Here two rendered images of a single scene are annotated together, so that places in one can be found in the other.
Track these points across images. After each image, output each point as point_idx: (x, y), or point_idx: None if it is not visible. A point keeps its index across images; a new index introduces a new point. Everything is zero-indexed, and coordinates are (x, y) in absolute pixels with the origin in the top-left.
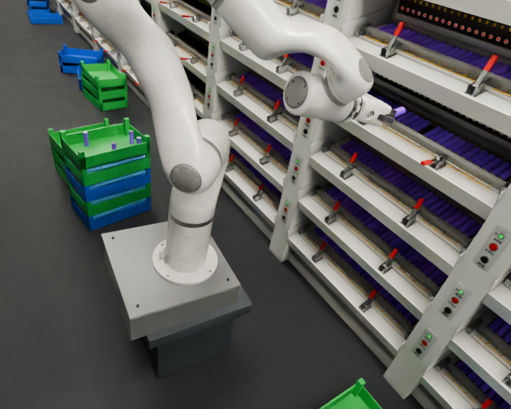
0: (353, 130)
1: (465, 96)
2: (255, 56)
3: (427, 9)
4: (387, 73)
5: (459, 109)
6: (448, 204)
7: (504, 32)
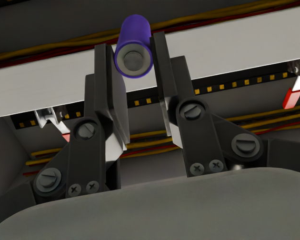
0: None
1: (41, 108)
2: None
3: (269, 69)
4: (284, 25)
5: (29, 70)
6: None
7: (130, 96)
